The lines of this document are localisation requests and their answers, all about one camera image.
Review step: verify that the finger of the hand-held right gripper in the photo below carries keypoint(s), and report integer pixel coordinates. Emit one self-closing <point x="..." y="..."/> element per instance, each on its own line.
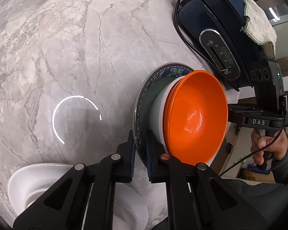
<point x="242" y="109"/>

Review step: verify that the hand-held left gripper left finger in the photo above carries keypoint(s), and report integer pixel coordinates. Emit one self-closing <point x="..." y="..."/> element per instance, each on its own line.
<point x="132" y="163"/>

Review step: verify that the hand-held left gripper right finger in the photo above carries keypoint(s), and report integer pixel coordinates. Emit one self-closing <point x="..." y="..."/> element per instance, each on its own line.
<point x="148" y="163"/>

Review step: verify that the orange bowl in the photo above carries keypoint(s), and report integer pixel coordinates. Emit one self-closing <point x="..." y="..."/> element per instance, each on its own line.
<point x="194" y="110"/>

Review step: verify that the small white bowl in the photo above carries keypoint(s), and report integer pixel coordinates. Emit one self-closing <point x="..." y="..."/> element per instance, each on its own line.
<point x="158" y="115"/>

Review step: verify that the blue patterned green bowl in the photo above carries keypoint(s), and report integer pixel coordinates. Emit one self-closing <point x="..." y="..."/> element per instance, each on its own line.
<point x="148" y="93"/>

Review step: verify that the large white plate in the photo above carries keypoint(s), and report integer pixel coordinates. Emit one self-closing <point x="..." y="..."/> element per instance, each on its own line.
<point x="38" y="172"/>

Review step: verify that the medium white plate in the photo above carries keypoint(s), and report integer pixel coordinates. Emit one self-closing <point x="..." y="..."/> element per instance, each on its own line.
<point x="32" y="197"/>

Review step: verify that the person's right hand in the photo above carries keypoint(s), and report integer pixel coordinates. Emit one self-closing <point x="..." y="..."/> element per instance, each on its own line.
<point x="278" y="148"/>

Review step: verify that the white cloth with green edge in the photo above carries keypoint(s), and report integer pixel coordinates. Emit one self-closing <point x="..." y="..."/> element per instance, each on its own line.
<point x="259" y="21"/>

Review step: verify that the person's grey clothing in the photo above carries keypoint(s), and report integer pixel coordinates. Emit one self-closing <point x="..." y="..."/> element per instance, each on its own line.
<point x="254" y="196"/>

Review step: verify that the dark blue electric grill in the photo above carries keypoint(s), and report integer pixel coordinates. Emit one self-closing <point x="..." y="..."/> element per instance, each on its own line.
<point x="220" y="12"/>

